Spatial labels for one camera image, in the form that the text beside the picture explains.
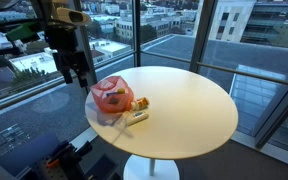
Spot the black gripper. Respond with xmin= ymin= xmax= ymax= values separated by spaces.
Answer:
xmin=52 ymin=49 xmax=92 ymax=89

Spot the orange bottle with white cap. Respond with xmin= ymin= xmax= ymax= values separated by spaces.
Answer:
xmin=130 ymin=96 xmax=151 ymax=112

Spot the white bottle with blue label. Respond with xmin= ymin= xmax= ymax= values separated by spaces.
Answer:
xmin=125 ymin=110 xmax=150 ymax=127

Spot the short metal window handrail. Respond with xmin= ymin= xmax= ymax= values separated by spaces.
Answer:
xmin=0 ymin=50 xmax=136 ymax=117

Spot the thin dark window mullion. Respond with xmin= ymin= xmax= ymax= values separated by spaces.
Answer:
xmin=132 ymin=0 xmax=142 ymax=68

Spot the black perforated breadboard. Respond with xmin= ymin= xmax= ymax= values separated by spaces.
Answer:
xmin=26 ymin=156 xmax=85 ymax=180

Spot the wide grey window mullion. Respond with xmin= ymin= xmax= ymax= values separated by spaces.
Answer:
xmin=188 ymin=0 xmax=218 ymax=74

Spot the long metal window handrail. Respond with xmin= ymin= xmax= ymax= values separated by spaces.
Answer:
xmin=140 ymin=49 xmax=288 ymax=89

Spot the black clamp mount equipment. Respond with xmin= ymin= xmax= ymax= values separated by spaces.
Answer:
xmin=48 ymin=139 xmax=94 ymax=180

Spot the white table pedestal base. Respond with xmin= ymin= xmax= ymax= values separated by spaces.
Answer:
xmin=122 ymin=153 xmax=181 ymax=180

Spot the dark diagonal window frame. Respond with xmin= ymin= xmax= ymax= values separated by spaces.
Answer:
xmin=253 ymin=59 xmax=288 ymax=150

